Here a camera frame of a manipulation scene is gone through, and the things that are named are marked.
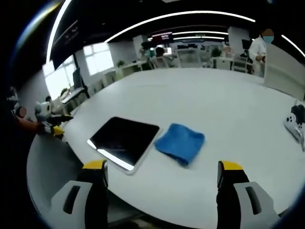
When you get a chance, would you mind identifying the black tablet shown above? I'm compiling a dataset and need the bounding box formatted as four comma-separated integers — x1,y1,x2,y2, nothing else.
87,116,161,172

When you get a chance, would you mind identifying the white game controller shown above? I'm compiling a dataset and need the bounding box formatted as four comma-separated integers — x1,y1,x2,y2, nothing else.
283,104,305,144

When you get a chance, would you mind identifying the green potted plant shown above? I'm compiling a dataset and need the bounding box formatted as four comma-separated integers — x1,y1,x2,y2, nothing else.
211,47,222,69

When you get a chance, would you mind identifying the red display screen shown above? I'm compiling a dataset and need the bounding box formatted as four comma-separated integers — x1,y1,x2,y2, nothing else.
151,31,173,44

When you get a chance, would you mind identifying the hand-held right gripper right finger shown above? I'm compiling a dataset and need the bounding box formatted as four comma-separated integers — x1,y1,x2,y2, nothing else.
215,160,280,229

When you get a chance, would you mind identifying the white partition panel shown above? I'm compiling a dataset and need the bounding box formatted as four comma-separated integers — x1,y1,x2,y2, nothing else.
263,43,305,101

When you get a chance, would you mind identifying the blue cleaning cloth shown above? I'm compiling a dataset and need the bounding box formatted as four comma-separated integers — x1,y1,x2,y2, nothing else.
154,123,205,166

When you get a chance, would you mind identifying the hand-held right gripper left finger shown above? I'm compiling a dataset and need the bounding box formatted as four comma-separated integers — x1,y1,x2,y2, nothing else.
46,159,109,229

